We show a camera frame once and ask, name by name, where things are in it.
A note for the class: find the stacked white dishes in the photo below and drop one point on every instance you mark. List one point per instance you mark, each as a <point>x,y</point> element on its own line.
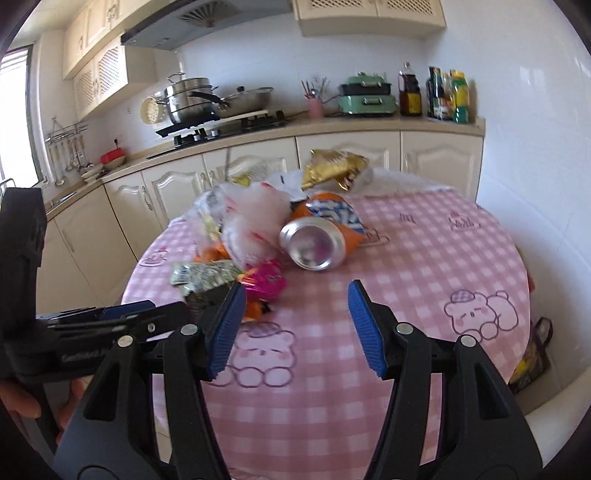
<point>92,171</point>

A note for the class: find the clear plastic bag red print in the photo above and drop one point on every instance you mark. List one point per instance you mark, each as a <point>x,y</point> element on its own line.
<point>249,217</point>

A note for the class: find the dark oil bottle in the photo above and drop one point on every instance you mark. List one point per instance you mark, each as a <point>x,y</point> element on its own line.
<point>410,97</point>

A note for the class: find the red bowl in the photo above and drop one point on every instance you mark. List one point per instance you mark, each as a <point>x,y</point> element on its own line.
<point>114,157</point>

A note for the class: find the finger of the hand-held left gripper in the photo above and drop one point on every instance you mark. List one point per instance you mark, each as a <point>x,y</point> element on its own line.
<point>127,309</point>
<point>166,316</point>

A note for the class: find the beige kitchen countertop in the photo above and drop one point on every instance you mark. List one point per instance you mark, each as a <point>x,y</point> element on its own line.
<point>369,123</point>

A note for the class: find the grey range hood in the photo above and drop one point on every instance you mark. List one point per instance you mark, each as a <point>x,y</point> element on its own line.
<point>207,27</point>

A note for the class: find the cream base cabinets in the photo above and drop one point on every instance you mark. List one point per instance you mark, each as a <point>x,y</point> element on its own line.
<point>438,161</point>

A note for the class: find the cream wall cabinet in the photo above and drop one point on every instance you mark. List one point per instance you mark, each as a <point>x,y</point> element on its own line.
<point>104,78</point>
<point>369,16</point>
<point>92,27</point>

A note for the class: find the dark shopping bag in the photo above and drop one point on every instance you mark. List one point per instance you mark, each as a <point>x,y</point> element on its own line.
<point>535,355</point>

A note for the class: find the pink utensil holder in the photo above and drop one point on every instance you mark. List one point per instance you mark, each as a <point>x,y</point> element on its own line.
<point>316,108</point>

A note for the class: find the crumpled clear wrapper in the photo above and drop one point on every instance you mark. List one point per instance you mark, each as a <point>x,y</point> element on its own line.
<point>205,212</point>

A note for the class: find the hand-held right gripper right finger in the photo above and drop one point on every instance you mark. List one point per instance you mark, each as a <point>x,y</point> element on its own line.
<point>367,327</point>

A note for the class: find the bundle of chopsticks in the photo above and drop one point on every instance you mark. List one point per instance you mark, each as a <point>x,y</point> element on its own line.
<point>315,87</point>

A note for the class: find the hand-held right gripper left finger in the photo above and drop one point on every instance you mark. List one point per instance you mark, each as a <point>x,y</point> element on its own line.
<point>226,323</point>

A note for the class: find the green yellow bottle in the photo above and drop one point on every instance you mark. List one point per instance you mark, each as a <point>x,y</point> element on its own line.
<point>460,99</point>

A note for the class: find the green electric grill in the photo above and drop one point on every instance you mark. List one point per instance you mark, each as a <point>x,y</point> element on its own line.
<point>367,99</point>

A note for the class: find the gold snack bag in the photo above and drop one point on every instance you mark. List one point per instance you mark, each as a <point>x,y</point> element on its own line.
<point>332,166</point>

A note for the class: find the cream perforated plate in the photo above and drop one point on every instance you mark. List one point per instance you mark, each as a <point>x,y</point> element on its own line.
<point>151,110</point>

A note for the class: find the magenta snack wrapper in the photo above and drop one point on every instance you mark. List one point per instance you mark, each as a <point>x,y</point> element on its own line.
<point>268,279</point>

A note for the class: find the dark sauce bottle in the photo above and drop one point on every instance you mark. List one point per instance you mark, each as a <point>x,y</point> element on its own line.
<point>434,94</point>

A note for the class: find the black gas stove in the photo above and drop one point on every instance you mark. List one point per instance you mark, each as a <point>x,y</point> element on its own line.
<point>221,129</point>

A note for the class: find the steel steamer pot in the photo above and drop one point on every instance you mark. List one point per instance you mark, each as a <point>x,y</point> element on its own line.
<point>189,99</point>

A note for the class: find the pink checked tablecloth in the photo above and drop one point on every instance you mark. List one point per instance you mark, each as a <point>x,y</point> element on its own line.
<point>415,258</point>

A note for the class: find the kitchen window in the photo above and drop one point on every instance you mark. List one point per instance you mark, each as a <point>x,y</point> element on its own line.
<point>16,115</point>

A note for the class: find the silver drink can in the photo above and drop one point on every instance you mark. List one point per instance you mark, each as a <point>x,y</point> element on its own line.
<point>314,244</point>

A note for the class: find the brown sauce bottle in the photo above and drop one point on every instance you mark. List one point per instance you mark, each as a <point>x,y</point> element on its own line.
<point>446,99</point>

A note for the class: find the person's left hand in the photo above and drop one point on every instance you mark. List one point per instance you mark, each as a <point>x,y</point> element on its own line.
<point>18,401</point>

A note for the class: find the pale green barcode wrapper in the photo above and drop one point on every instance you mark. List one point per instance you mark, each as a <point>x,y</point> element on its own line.
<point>207,274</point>

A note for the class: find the orange soda can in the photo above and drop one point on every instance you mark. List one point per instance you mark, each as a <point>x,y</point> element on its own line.
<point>334,210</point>

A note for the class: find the white paper wrapper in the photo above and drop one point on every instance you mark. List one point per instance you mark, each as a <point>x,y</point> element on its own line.
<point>286,184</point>

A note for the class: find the hanging utensil rack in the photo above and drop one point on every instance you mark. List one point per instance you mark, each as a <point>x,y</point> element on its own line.
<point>69,147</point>

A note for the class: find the steel frying pan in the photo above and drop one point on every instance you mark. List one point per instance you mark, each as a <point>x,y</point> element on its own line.
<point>244,101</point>

